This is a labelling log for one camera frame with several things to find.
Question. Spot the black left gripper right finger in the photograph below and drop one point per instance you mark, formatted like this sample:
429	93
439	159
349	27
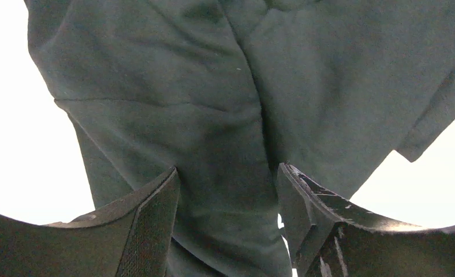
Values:
328	235

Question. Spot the black printed t-shirt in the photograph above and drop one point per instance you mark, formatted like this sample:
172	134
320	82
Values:
225	91

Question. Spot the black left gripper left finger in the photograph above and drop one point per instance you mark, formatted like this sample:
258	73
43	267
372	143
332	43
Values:
128	237

